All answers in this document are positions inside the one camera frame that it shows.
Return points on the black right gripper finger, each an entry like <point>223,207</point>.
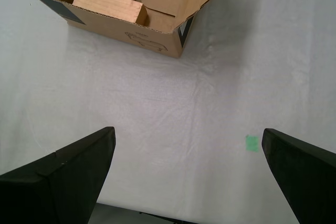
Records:
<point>307,182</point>
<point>60,187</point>

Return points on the brown cardboard box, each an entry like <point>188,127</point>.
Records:
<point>115,27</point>

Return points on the light wooden block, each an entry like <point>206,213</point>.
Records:
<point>107,5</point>

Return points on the small green tape mark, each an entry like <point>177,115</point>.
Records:
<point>252,143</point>

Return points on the white table cloth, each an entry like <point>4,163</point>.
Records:
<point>168,98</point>

